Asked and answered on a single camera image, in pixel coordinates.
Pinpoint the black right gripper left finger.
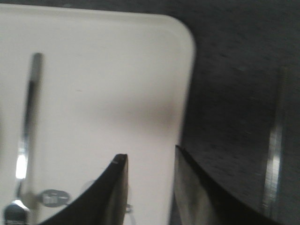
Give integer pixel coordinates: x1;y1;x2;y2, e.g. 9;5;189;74
41;154;128;225

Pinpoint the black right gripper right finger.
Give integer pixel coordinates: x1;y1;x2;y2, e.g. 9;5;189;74
174;146;277;225

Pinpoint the silver metal fork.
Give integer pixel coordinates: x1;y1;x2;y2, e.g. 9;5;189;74
3;52;43;225

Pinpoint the cream rabbit serving tray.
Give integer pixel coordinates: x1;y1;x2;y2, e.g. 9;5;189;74
0;4;195;225

